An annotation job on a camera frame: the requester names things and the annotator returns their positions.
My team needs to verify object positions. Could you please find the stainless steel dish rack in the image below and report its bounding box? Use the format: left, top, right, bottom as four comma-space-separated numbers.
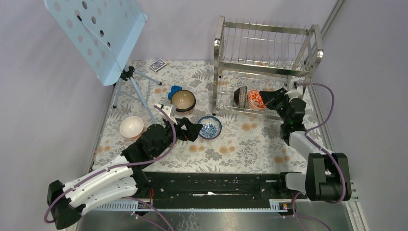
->
211, 15, 323, 119

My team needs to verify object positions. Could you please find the blue plastic toy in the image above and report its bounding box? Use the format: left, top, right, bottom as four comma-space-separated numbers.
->
167, 85, 182, 100

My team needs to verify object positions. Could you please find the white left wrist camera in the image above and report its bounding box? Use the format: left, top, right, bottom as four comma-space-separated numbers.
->
154, 104, 178, 125

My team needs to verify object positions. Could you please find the floral patterned table mat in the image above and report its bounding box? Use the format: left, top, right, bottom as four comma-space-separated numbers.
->
91, 61, 307, 173

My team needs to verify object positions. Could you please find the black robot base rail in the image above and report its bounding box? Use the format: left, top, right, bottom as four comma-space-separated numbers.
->
130, 172, 296, 210

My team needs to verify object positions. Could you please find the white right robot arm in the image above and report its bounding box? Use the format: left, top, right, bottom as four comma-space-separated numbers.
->
259, 88, 352, 203

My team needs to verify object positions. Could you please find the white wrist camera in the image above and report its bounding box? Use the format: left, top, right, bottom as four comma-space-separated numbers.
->
154, 104, 178, 125
284, 81, 304, 99

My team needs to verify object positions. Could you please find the dark striped bowl in rack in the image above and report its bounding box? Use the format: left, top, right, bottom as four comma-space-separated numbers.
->
233, 86, 248, 109

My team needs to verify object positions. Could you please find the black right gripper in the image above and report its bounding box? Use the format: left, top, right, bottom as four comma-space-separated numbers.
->
258, 88, 291, 124

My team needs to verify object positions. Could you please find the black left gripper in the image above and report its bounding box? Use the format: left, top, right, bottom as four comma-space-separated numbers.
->
154, 116, 203, 157

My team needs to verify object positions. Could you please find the orange white bowl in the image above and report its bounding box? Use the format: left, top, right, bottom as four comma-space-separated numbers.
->
119, 116, 144, 138

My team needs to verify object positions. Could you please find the orange patterned bowl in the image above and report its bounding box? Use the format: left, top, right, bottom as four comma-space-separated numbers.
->
247, 90, 266, 110

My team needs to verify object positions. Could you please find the blue white patterned bowl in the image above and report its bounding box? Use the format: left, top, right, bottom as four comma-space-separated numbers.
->
198, 115, 222, 140

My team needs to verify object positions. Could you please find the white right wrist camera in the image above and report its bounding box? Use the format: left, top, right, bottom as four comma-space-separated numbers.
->
284, 81, 304, 99

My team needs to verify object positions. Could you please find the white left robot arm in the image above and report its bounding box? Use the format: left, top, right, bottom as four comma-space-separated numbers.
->
44, 117, 203, 230

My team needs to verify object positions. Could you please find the light blue perforated music stand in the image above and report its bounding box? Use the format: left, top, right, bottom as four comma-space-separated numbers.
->
44, 0, 162, 123

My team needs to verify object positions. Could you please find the blue playing card box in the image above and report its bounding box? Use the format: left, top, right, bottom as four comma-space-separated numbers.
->
149, 59, 167, 73

